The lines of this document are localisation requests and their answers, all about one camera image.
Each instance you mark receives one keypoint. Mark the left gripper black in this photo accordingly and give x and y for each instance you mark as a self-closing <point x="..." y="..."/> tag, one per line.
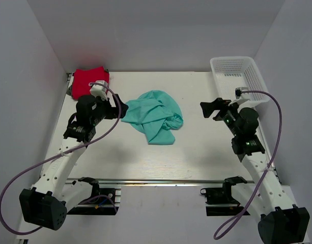
<point x="113" y="111"/>

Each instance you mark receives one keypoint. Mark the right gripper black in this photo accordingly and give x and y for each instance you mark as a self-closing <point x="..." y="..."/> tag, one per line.
<point x="220" y="104"/>

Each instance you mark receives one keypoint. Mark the teal t-shirt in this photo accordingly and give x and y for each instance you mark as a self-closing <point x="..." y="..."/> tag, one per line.
<point x="155" y="114"/>

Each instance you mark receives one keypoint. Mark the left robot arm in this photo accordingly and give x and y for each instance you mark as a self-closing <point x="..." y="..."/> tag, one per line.
<point x="48" y="201"/>

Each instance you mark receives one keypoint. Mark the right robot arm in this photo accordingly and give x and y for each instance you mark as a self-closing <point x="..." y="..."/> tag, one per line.
<point x="278" y="218"/>

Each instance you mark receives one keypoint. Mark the white plastic basket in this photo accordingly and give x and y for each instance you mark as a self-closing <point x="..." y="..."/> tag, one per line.
<point x="232" y="72"/>

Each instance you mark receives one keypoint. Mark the folded red t-shirt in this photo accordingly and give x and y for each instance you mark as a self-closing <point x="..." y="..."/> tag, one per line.
<point x="82" y="79"/>

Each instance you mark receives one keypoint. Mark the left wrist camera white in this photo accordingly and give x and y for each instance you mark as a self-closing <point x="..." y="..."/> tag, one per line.
<point x="99" y="89"/>

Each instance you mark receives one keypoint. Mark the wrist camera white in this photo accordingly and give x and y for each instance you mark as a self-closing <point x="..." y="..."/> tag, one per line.
<point x="99" y="89"/>
<point x="242" y="96"/>

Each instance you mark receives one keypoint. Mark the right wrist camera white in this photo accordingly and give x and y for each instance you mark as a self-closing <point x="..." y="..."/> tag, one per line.
<point x="242" y="96"/>

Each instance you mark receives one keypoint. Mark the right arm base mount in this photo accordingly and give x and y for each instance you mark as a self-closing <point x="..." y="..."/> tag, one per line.
<point x="219" y="200"/>

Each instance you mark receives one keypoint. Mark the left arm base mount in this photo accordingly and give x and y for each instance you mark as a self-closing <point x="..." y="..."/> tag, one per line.
<point x="102" y="200"/>

